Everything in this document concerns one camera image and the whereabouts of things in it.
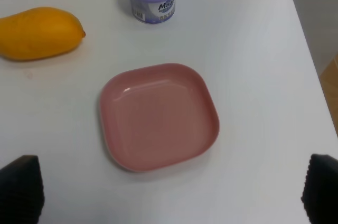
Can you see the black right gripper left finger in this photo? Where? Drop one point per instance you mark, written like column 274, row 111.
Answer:
column 22, row 191

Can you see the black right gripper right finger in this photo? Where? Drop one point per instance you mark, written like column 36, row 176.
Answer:
column 320, row 189

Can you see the yellow mango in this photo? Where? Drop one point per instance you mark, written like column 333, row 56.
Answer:
column 39, row 33

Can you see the pink square plate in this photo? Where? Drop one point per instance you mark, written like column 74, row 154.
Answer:
column 157, row 116

